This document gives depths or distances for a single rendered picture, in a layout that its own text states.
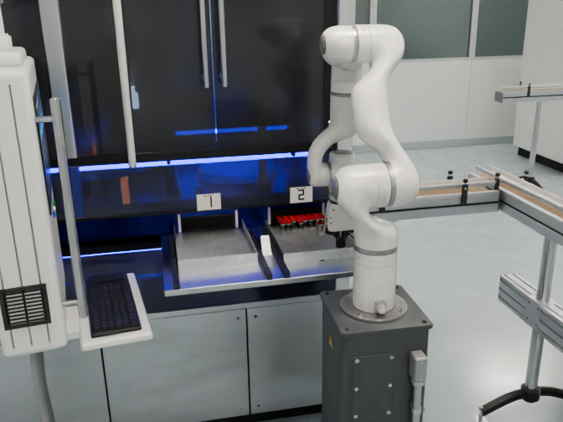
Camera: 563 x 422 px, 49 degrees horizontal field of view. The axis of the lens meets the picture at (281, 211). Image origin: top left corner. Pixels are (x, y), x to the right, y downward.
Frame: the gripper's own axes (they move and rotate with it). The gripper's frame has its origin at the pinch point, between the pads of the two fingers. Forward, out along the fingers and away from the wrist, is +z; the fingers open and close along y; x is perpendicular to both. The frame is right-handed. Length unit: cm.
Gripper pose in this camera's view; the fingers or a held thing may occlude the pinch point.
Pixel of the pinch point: (340, 244)
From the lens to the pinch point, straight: 206.2
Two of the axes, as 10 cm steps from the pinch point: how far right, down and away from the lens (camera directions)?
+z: 0.1, 9.4, 3.3
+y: -9.8, 0.8, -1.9
